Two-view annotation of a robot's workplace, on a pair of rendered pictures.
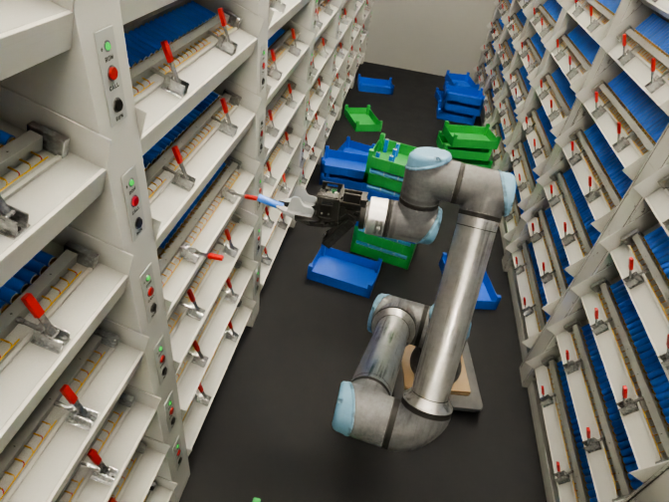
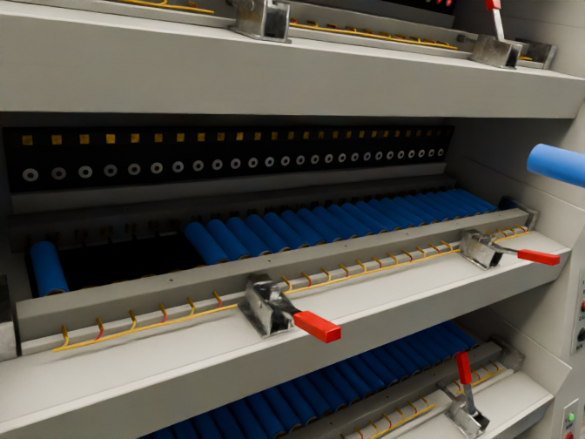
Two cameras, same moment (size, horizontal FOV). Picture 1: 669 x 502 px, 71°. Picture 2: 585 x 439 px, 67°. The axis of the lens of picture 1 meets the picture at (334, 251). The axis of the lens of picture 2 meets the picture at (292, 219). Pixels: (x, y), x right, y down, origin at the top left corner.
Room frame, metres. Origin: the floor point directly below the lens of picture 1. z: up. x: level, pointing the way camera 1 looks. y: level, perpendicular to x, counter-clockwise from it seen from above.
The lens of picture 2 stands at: (0.64, 0.07, 0.85)
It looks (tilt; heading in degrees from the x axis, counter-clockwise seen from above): 11 degrees down; 52
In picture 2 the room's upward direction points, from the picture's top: 1 degrees counter-clockwise
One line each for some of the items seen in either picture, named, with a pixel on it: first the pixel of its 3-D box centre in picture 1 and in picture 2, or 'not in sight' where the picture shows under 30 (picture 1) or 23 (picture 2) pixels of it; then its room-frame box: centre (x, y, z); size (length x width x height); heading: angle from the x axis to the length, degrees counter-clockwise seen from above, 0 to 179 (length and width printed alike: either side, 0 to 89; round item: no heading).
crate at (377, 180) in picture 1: (402, 173); not in sight; (1.89, -0.25, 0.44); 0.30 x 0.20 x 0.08; 76
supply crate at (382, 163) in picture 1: (406, 157); not in sight; (1.89, -0.25, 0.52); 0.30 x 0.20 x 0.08; 76
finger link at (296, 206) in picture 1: (295, 206); not in sight; (0.91, 0.11, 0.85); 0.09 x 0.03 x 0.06; 91
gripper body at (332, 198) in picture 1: (340, 207); not in sight; (0.92, 0.00, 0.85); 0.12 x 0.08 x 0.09; 86
